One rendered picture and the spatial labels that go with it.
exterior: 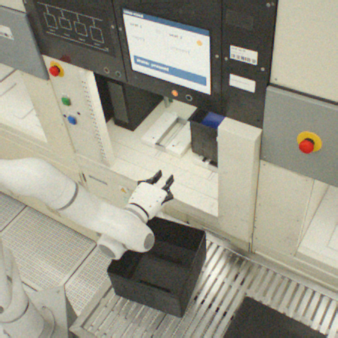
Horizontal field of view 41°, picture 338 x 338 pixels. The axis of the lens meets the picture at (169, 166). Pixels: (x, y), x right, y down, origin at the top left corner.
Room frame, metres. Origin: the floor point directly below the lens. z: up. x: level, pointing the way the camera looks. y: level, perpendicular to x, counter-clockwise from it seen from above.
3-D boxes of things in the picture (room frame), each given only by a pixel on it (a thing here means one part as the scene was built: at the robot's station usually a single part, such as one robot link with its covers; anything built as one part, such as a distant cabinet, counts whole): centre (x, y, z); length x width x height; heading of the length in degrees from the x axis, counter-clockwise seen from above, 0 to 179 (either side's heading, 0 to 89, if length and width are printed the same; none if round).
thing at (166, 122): (1.51, -0.03, 0.89); 0.22 x 0.21 x 0.04; 143
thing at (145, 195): (0.90, 0.09, 1.19); 0.11 x 0.10 x 0.07; 143
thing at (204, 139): (1.35, -0.25, 1.06); 0.24 x 0.20 x 0.32; 53
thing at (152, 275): (0.88, 0.08, 0.85); 0.28 x 0.28 x 0.17; 63
